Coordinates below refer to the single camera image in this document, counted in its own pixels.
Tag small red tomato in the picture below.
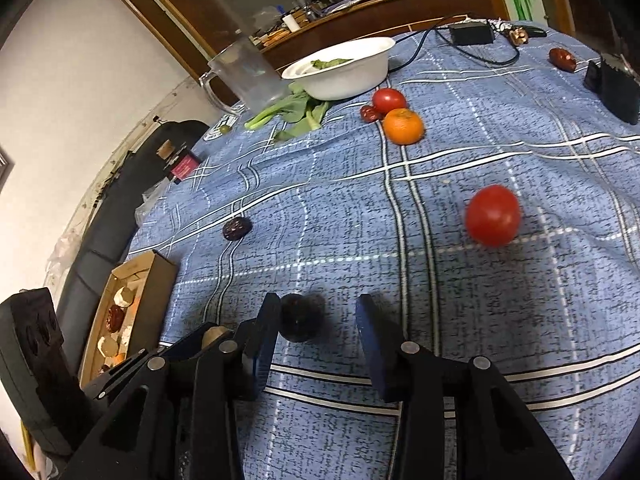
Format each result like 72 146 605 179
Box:
371 88 408 115

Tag blue plaid tablecloth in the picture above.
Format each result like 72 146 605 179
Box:
125 17 640 480

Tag large red tomato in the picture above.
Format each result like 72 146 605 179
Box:
465 184 522 248

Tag black sofa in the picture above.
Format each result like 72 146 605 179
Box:
50 120 211 311

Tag green bok choy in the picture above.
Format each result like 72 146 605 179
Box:
244 82 331 143

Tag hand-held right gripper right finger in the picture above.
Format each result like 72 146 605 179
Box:
355 293 575 480

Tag wooden cabinet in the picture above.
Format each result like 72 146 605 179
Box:
80 0 576 91

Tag dark purple plum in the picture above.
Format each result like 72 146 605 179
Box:
279 294 326 343

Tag white bowl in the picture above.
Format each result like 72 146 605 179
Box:
281 36 397 102

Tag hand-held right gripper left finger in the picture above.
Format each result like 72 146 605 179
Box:
60 292 282 480

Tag small red box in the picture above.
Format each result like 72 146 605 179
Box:
167 152 201 183

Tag clear plastic bag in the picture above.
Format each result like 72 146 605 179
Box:
135 180 168 221

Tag black cable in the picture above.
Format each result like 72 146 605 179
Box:
387 14 521 73

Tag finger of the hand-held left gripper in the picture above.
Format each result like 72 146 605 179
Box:
82 325 211 401

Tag clear glass mug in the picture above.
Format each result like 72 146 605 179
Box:
198 35 291 116

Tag black power adapter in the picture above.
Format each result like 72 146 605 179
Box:
448 22 495 47

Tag black case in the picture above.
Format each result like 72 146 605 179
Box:
582 55 640 126

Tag green vegetable scraps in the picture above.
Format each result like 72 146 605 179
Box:
307 57 358 71

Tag brown cardboard box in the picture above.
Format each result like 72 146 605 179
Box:
78 250 180 391

